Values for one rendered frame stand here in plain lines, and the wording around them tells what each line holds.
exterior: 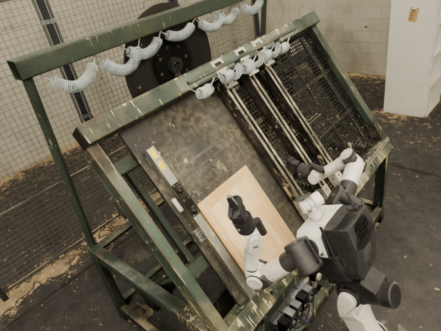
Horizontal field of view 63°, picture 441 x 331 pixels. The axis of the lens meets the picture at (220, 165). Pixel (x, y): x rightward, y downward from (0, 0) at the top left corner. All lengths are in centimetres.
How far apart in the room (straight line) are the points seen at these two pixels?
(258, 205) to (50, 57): 138
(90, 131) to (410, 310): 255
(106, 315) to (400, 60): 470
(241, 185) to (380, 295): 91
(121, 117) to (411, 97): 458
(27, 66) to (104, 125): 51
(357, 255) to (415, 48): 415
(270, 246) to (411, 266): 159
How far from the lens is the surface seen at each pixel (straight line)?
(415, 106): 575
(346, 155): 205
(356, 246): 164
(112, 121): 178
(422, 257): 355
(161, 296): 231
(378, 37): 718
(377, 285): 187
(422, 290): 331
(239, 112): 223
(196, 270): 193
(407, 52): 554
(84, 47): 217
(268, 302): 208
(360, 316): 205
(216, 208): 198
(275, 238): 219
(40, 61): 206
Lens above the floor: 249
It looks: 31 degrees down
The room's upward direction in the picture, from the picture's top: 11 degrees counter-clockwise
